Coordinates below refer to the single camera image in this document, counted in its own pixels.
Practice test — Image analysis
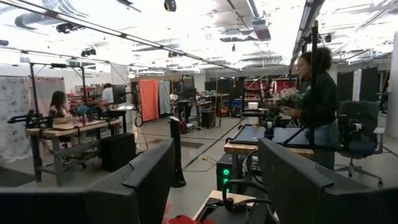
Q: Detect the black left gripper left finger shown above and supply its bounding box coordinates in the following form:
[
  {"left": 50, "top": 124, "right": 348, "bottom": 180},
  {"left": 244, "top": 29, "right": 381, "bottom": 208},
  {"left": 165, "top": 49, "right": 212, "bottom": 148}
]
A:
[{"left": 0, "top": 138, "right": 176, "bottom": 224}]

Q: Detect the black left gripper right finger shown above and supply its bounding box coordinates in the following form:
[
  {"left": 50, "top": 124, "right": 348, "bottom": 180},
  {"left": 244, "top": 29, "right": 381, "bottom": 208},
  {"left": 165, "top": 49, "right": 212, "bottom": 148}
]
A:
[{"left": 257, "top": 138, "right": 398, "bottom": 224}]

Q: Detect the red artificial flower bunch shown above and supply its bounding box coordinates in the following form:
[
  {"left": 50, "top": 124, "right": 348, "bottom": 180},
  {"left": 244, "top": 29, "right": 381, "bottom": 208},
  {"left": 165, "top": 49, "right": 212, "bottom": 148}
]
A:
[{"left": 162, "top": 202, "right": 216, "bottom": 224}]

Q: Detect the black box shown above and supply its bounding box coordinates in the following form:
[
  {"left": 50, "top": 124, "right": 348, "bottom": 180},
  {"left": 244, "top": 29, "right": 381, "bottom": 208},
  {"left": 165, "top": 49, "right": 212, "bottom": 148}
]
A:
[{"left": 99, "top": 133, "right": 137, "bottom": 173}]

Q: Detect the wooden top work table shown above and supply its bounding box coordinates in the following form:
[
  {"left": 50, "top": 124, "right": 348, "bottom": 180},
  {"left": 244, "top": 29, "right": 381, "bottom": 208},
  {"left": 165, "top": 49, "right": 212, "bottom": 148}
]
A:
[{"left": 25, "top": 119, "right": 123, "bottom": 187}]

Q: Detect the wooden table with black mat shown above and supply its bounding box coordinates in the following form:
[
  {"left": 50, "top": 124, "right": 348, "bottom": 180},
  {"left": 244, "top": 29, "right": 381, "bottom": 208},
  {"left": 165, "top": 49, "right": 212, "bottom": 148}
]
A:
[{"left": 223, "top": 123, "right": 315, "bottom": 194}]

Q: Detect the dark office chair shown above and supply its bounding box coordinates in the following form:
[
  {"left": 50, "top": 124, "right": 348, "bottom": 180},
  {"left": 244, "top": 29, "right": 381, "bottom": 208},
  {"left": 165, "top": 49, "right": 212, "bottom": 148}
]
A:
[{"left": 335, "top": 100, "right": 387, "bottom": 189}]

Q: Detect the black computer tower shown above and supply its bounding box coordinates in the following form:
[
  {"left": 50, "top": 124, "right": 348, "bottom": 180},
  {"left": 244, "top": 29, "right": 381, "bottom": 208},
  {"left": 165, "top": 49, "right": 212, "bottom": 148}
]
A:
[{"left": 216, "top": 153, "right": 234, "bottom": 194}]

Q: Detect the person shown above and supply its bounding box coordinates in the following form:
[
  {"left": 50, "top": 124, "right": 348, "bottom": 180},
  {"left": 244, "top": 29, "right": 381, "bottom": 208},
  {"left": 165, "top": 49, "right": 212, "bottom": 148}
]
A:
[
  {"left": 101, "top": 82, "right": 114, "bottom": 105},
  {"left": 48, "top": 90, "right": 75, "bottom": 126},
  {"left": 284, "top": 46, "right": 339, "bottom": 171}
]

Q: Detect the black tower stand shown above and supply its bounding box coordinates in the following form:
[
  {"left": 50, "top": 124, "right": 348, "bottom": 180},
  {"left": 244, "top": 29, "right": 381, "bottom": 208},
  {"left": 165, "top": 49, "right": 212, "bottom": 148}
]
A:
[{"left": 169, "top": 116, "right": 187, "bottom": 189}]

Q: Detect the pale flower bouquet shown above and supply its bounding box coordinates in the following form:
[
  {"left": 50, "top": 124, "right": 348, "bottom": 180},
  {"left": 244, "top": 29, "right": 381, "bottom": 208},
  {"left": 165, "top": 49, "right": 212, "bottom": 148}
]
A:
[{"left": 272, "top": 87, "right": 302, "bottom": 110}]

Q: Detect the black monitor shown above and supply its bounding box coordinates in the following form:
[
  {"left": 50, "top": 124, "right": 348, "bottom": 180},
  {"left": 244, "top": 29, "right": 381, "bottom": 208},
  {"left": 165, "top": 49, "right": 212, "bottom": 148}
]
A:
[{"left": 111, "top": 84, "right": 127, "bottom": 105}]

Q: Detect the white patterned hanging cloth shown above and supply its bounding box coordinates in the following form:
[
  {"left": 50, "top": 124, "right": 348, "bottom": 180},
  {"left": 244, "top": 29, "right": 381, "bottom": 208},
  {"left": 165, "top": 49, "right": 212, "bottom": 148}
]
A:
[{"left": 0, "top": 76, "right": 32, "bottom": 163}]

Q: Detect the orange hanging cloth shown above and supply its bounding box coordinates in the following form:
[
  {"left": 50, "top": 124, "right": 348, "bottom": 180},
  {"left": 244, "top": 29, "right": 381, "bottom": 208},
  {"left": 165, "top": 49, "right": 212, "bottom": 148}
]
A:
[{"left": 138, "top": 78, "right": 160, "bottom": 123}]

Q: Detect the grey hanging cloth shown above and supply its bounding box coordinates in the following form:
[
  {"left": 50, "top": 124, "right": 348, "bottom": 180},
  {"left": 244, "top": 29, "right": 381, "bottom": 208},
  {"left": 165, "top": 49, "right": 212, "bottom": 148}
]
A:
[{"left": 159, "top": 80, "right": 172, "bottom": 115}]

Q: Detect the black looped cable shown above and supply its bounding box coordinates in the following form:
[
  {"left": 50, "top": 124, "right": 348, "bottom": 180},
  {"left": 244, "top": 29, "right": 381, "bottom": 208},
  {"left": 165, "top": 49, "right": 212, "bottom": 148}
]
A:
[{"left": 221, "top": 178, "right": 278, "bottom": 224}]

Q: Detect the black metal frame pole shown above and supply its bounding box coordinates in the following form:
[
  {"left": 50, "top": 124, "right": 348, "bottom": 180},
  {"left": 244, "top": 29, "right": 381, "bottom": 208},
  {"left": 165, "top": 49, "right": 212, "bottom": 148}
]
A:
[{"left": 310, "top": 20, "right": 319, "bottom": 151}]

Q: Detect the black ceiling camera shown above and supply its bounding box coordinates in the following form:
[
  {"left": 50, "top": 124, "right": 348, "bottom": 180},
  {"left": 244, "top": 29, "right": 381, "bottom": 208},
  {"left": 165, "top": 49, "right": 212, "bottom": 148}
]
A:
[{"left": 163, "top": 0, "right": 177, "bottom": 13}]

